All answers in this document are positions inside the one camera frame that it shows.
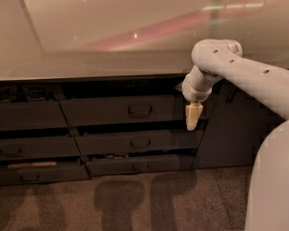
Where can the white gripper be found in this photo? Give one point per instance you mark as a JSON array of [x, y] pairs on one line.
[[196, 94]]

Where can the dark drawer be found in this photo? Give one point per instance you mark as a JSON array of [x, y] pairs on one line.
[[34, 175], [142, 164], [31, 115], [37, 148], [123, 109], [138, 141]]

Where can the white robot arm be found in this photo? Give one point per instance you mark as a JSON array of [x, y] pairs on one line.
[[217, 59]]

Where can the dark cabinet door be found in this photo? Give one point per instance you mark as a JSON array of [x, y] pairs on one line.
[[235, 129]]

